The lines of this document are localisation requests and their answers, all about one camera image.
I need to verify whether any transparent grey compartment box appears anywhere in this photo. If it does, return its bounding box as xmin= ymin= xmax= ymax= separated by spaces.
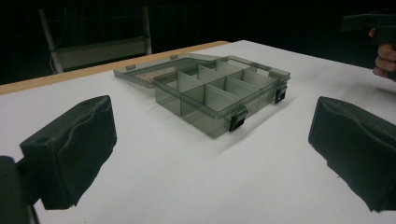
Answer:
xmin=113 ymin=52 xmax=291 ymax=140

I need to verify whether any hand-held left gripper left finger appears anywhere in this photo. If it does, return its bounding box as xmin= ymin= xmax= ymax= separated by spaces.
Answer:
xmin=19 ymin=94 xmax=119 ymax=211

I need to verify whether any metal stand frame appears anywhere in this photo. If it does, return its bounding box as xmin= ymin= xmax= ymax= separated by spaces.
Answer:
xmin=36 ymin=5 xmax=153 ymax=75

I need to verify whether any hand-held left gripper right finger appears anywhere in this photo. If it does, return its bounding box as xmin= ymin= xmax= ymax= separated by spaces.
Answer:
xmin=307 ymin=95 xmax=396 ymax=213

